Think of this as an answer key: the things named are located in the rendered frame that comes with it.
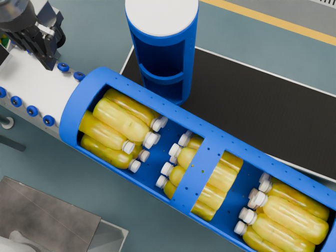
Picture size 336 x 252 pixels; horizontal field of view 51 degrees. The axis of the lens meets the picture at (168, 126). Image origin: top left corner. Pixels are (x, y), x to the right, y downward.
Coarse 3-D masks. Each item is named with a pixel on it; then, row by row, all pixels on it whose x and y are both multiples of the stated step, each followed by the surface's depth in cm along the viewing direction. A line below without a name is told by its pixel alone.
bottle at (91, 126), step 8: (88, 112) 111; (88, 120) 109; (96, 120) 110; (80, 128) 110; (88, 128) 109; (96, 128) 108; (104, 128) 109; (112, 128) 109; (96, 136) 109; (104, 136) 108; (112, 136) 108; (120, 136) 108; (104, 144) 109; (112, 144) 108; (120, 144) 108
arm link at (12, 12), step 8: (0, 0) 53; (8, 0) 54; (16, 0) 55; (24, 0) 57; (0, 8) 54; (8, 8) 55; (16, 8) 56; (24, 8) 58; (0, 16) 56; (8, 16) 56; (16, 16) 57
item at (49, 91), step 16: (16, 48) 141; (16, 64) 139; (32, 64) 139; (0, 80) 138; (16, 80) 137; (32, 80) 137; (48, 80) 137; (64, 80) 137; (32, 96) 135; (48, 96) 135; (64, 96) 135; (16, 112) 141; (48, 112) 134; (48, 128) 136
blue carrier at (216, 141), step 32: (96, 96) 119; (160, 96) 111; (64, 128) 105; (160, 128) 125; (192, 128) 101; (96, 160) 109; (160, 160) 124; (192, 160) 96; (256, 160) 99; (160, 192) 114; (192, 192) 97; (320, 192) 97; (224, 224) 114
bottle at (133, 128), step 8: (96, 104) 106; (104, 104) 106; (112, 104) 106; (96, 112) 106; (104, 112) 105; (112, 112) 105; (120, 112) 105; (128, 112) 107; (104, 120) 106; (112, 120) 105; (120, 120) 105; (128, 120) 105; (136, 120) 105; (120, 128) 105; (128, 128) 104; (136, 128) 104; (144, 128) 105; (128, 136) 106; (136, 136) 105; (144, 136) 105
